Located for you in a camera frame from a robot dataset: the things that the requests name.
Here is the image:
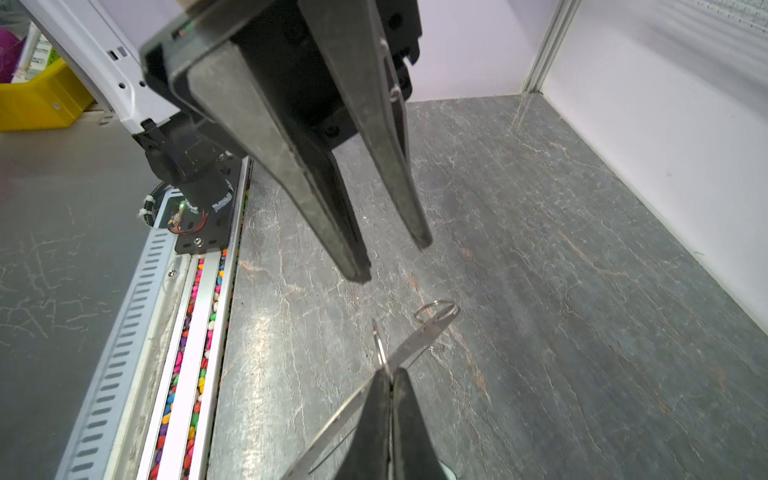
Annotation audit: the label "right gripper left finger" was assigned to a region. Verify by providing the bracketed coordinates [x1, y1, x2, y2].
[335, 370, 392, 480]

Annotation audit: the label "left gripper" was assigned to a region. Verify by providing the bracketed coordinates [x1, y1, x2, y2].
[139, 1, 432, 283]

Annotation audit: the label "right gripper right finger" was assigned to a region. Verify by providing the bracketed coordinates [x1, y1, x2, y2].
[392, 368, 445, 480]

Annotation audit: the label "large toothed metal keyring disc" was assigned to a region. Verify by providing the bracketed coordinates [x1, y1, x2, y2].
[283, 300, 460, 479]

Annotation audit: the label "key with white-green tag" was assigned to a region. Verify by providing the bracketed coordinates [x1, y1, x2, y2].
[439, 462, 457, 480]

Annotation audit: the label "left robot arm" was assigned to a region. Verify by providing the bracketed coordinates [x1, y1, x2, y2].
[23, 0, 432, 283]

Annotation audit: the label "yellow plastic bin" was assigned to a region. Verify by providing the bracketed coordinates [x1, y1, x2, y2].
[0, 58, 94, 132]

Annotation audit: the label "aluminium rail with coloured beads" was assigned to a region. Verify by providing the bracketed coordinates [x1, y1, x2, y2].
[107, 155, 253, 480]

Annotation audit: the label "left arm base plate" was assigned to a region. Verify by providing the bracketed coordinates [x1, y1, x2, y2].
[167, 155, 249, 255]

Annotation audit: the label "white slotted cable duct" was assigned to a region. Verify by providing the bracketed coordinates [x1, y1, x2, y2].
[55, 227, 175, 479]

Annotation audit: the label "aluminium frame profiles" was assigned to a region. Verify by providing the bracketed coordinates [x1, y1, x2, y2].
[522, 0, 581, 93]

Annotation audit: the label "white wire shelf basket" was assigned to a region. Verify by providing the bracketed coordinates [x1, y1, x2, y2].
[695, 0, 767, 35]

